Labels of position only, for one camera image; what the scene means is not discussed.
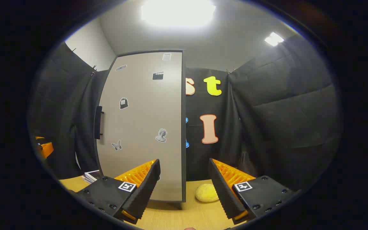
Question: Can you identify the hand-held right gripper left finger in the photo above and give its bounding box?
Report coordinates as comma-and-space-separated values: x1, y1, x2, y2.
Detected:
75, 159, 161, 224

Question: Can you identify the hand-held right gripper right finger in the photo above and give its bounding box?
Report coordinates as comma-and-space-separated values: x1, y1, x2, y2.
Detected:
208, 158, 299, 225

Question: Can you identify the black cabinet door handle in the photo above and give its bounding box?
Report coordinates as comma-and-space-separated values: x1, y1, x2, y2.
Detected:
94, 106, 104, 140

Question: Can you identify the light grey cabinet door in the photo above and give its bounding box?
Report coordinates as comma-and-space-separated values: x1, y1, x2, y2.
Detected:
95, 50, 183, 202

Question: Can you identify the dark grey cabinet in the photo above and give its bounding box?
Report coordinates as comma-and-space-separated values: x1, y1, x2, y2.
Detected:
94, 49, 187, 210

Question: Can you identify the yellow sponge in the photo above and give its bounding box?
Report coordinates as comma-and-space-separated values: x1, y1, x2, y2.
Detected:
195, 183, 219, 203

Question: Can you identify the white book with portrait cover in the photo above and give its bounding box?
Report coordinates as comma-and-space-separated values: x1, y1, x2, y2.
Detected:
82, 170, 102, 184

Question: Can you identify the black backdrop cloth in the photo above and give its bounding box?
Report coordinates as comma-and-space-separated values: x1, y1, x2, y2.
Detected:
29, 34, 342, 192

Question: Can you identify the small ceiling light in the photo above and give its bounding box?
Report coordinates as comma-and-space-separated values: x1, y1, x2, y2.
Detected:
264, 32, 284, 47

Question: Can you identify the large ceiling light panel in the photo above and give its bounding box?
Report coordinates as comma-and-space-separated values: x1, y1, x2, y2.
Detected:
141, 0, 216, 28

